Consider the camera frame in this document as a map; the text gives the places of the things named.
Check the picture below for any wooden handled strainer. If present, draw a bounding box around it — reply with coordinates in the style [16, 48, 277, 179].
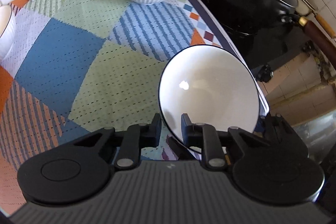
[295, 0, 335, 41]

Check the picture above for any colourful patchwork table mat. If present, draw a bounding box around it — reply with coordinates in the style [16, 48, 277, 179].
[1, 0, 238, 215]

